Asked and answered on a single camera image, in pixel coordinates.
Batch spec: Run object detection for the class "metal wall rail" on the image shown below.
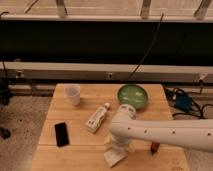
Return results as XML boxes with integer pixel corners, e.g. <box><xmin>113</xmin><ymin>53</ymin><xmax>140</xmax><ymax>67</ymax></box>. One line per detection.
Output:
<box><xmin>0</xmin><ymin>60</ymin><xmax>213</xmax><ymax>83</ymax></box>

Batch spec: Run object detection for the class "black hanging cable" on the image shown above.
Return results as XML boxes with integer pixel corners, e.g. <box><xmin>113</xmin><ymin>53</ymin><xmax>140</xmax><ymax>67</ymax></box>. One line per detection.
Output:
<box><xmin>126</xmin><ymin>13</ymin><xmax>165</xmax><ymax>82</ymax></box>

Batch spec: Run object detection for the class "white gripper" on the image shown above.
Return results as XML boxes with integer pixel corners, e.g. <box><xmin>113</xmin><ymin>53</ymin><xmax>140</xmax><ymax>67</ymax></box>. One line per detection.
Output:
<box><xmin>105</xmin><ymin>134</ymin><xmax>135</xmax><ymax>157</ymax></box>

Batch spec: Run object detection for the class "black object on floor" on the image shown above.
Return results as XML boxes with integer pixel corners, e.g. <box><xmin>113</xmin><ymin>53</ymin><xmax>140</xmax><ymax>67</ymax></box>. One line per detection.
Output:
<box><xmin>0</xmin><ymin>127</ymin><xmax>11</xmax><ymax>139</ymax></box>

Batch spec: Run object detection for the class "white plastic bottle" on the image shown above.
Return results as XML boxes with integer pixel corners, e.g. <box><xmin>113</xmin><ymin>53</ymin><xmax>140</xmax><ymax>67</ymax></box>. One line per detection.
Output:
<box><xmin>85</xmin><ymin>103</ymin><xmax>110</xmax><ymax>133</ymax></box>

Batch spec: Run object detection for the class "black phone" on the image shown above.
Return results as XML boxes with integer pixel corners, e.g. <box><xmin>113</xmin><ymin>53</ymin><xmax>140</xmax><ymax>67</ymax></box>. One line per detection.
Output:
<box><xmin>55</xmin><ymin>122</ymin><xmax>69</xmax><ymax>147</ymax></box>

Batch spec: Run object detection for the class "white sponge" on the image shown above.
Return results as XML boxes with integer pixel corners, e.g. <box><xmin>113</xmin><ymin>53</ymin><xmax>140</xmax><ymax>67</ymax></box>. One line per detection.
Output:
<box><xmin>104</xmin><ymin>149</ymin><xmax>127</xmax><ymax>168</ymax></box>

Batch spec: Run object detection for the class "green ceramic bowl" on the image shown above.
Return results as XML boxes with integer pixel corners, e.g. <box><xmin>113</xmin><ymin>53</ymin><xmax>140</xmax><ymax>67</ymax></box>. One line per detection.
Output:
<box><xmin>117</xmin><ymin>84</ymin><xmax>148</xmax><ymax>110</ymax></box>

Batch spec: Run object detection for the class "black floor cable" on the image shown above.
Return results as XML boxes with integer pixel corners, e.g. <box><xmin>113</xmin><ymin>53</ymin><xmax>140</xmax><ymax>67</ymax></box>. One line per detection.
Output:
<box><xmin>164</xmin><ymin>87</ymin><xmax>213</xmax><ymax>118</ymax></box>

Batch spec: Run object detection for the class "translucent plastic cup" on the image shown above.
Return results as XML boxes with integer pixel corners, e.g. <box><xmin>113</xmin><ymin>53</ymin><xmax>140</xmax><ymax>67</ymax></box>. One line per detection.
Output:
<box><xmin>64</xmin><ymin>84</ymin><xmax>81</xmax><ymax>106</ymax></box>

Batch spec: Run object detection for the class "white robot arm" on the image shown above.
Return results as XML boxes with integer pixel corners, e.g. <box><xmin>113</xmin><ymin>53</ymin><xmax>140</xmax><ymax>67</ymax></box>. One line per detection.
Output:
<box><xmin>109</xmin><ymin>104</ymin><xmax>213</xmax><ymax>153</ymax></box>

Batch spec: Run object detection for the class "blue power box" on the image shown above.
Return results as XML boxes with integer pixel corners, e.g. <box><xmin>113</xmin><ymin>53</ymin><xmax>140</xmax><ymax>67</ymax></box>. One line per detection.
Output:
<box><xmin>175</xmin><ymin>94</ymin><xmax>192</xmax><ymax>112</ymax></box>

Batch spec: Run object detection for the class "red-brown small tool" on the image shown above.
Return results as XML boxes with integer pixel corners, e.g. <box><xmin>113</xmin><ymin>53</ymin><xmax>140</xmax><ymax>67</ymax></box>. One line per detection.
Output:
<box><xmin>150</xmin><ymin>142</ymin><xmax>160</xmax><ymax>155</ymax></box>

